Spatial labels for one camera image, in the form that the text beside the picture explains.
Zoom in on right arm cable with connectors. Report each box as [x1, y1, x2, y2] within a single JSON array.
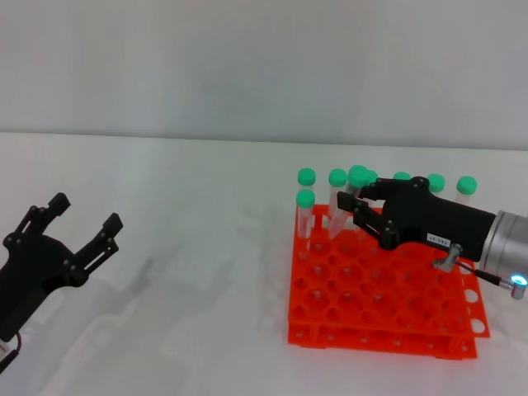
[[431, 243, 528, 299]]

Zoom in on graduated green-capped test tube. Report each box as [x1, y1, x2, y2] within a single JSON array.
[[329, 164, 371, 243]]

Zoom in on orange test tube rack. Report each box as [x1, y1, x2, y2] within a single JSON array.
[[285, 204, 492, 361]]

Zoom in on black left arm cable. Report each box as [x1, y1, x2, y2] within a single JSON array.
[[0, 332, 25, 368]]

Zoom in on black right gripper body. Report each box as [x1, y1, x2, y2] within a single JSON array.
[[379, 176, 496, 263]]

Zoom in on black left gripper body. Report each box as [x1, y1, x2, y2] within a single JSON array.
[[0, 233, 87, 342]]

